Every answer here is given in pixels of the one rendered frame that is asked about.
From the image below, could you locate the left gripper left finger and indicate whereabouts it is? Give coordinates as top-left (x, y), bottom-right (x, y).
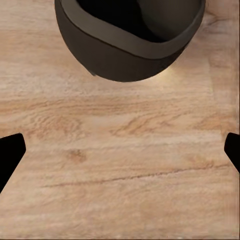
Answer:
top-left (0, 133), bottom-right (26, 193)

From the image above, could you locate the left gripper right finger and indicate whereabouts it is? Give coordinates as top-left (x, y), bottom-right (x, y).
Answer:
top-left (224, 132), bottom-right (240, 173)

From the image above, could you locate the cauldron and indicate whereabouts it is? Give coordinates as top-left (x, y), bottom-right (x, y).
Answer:
top-left (55, 0), bottom-right (206, 83)

